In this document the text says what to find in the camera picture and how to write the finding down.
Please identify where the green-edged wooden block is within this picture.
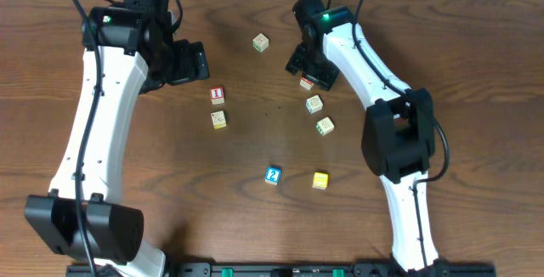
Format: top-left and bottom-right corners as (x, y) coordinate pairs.
(252, 33), (269, 53)
(316, 116), (335, 136)

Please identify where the far green-edged wooden block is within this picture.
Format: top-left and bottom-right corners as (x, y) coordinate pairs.
(252, 33), (269, 53)

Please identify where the yellow-edged butterfly block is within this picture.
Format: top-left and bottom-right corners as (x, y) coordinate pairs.
(211, 110), (227, 129)

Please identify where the blue number 2 block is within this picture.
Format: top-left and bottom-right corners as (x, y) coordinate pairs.
(265, 167), (281, 185)

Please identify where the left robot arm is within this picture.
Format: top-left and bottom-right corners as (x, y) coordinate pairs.
(25, 0), (209, 276)

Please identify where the blue-edged wooden block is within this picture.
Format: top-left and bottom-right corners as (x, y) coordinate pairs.
(306, 95), (323, 114)

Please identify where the yellow wooden block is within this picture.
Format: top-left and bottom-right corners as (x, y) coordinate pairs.
(312, 172), (329, 189)

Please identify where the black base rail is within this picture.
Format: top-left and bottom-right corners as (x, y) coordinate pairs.
(65, 261), (497, 277)

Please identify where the red letter I block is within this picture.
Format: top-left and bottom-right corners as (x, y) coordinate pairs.
(210, 87), (224, 105)

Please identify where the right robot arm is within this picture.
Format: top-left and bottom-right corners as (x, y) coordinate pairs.
(286, 0), (445, 276)

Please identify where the red letter A block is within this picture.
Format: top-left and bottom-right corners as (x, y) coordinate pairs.
(299, 77), (314, 90)

